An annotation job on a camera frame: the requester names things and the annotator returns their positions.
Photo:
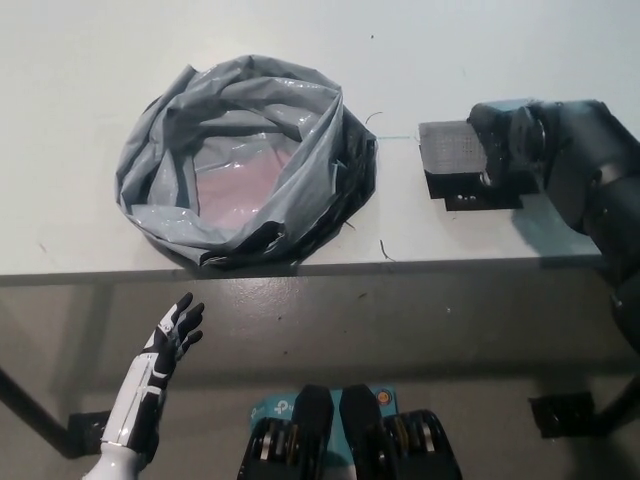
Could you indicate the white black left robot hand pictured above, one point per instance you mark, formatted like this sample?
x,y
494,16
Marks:
x,y
142,395

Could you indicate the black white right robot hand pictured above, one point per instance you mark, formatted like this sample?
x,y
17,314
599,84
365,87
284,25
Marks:
x,y
505,140

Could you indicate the grey mesh rectangular container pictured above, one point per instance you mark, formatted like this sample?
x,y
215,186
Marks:
x,y
447,145

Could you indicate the grey black plastic bag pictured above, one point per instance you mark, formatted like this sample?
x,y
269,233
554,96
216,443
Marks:
x,y
300,170

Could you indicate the black tape patch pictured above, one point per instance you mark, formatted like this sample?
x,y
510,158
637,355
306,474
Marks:
x,y
480,195

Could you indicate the black metal table leg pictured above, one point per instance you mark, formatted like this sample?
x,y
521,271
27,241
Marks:
x,y
30,405
590,415

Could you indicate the teal TP-Link box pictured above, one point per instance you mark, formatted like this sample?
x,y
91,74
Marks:
x,y
265,407

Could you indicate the black robot body block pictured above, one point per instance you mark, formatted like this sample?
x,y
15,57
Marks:
x,y
287,442
400,442

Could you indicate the pink flat sheet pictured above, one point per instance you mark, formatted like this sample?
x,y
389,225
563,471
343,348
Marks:
x,y
235,192

